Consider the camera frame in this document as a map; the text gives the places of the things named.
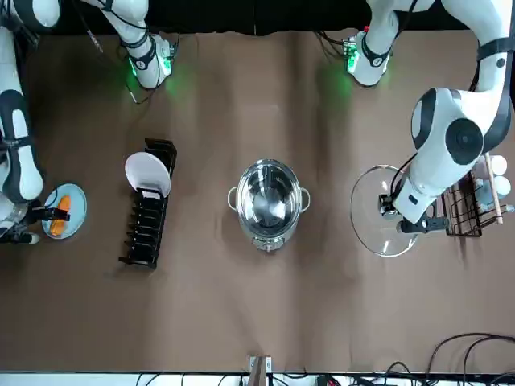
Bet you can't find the orange corn cob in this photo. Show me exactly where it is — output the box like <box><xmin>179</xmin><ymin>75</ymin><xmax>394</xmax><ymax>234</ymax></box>
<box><xmin>51</xmin><ymin>195</ymin><xmax>74</xmax><ymax>237</ymax></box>

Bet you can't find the glass pot lid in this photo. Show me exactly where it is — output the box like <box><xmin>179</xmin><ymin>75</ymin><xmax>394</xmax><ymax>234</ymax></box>
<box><xmin>348</xmin><ymin>163</ymin><xmax>425</xmax><ymax>259</ymax></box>

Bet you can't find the light blue plate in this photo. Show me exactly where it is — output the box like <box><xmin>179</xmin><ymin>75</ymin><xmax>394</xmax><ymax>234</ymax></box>
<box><xmin>40</xmin><ymin>183</ymin><xmax>89</xmax><ymax>241</ymax></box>

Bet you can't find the white plate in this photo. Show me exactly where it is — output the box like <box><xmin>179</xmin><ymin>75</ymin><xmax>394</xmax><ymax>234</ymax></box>
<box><xmin>123</xmin><ymin>151</ymin><xmax>172</xmax><ymax>199</ymax></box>

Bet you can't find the stainless steel pot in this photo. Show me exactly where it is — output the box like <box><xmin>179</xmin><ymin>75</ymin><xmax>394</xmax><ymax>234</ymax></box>
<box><xmin>226</xmin><ymin>157</ymin><xmax>313</xmax><ymax>254</ymax></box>

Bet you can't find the black dish rack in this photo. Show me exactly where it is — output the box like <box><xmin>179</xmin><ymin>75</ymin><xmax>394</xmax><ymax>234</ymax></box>
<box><xmin>117</xmin><ymin>137</ymin><xmax>179</xmax><ymax>270</ymax></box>

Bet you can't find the light blue cup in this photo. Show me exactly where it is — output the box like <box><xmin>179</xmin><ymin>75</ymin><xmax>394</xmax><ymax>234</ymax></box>
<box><xmin>477</xmin><ymin>175</ymin><xmax>513</xmax><ymax>203</ymax></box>

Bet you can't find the white cup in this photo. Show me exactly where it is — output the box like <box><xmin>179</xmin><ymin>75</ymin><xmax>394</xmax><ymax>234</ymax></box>
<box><xmin>488</xmin><ymin>154</ymin><xmax>509</xmax><ymax>175</ymax></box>

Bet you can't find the black wire cup rack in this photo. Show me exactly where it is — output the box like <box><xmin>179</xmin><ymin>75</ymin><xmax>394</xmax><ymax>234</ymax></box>
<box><xmin>439</xmin><ymin>151</ymin><xmax>515</xmax><ymax>239</ymax></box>

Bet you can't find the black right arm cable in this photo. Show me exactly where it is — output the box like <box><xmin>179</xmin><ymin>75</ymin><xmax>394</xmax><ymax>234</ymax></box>
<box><xmin>82</xmin><ymin>23</ymin><xmax>158</xmax><ymax>106</ymax></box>

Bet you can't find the aluminium frame post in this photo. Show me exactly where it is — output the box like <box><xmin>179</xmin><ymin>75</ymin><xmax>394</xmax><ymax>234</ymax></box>
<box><xmin>247</xmin><ymin>353</ymin><xmax>274</xmax><ymax>386</ymax></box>

